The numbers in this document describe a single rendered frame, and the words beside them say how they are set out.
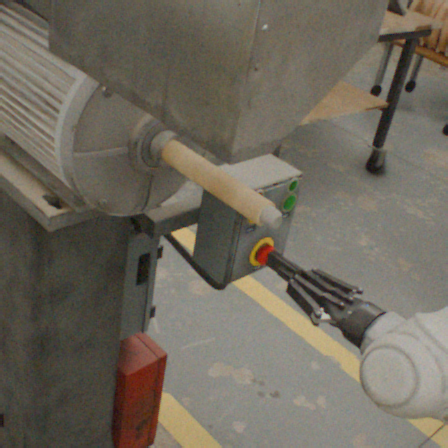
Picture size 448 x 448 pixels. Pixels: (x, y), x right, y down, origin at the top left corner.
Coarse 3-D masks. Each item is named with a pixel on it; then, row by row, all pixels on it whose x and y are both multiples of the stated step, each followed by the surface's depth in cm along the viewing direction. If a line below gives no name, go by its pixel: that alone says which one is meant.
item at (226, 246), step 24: (240, 168) 113; (264, 168) 115; (288, 168) 116; (264, 192) 109; (288, 192) 114; (216, 216) 113; (240, 216) 109; (288, 216) 119; (168, 240) 124; (216, 240) 115; (240, 240) 112; (264, 240) 117; (192, 264) 124; (216, 264) 117; (240, 264) 116; (264, 264) 122; (216, 288) 125
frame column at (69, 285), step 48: (0, 192) 105; (0, 240) 113; (48, 240) 105; (96, 240) 112; (0, 288) 120; (48, 288) 110; (96, 288) 119; (0, 336) 128; (48, 336) 117; (96, 336) 126; (0, 384) 137; (48, 384) 124; (96, 384) 134; (0, 432) 146; (48, 432) 132; (96, 432) 144
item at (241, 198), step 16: (176, 144) 84; (176, 160) 83; (192, 160) 81; (192, 176) 81; (208, 176) 79; (224, 176) 79; (224, 192) 78; (240, 192) 76; (256, 192) 77; (240, 208) 76; (256, 208) 75
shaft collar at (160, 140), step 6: (162, 132) 85; (168, 132) 85; (156, 138) 85; (162, 138) 84; (168, 138) 84; (174, 138) 85; (180, 138) 86; (150, 144) 85; (156, 144) 84; (162, 144) 84; (150, 150) 85; (156, 150) 84; (162, 150) 84; (150, 156) 86; (156, 156) 85; (162, 162) 86
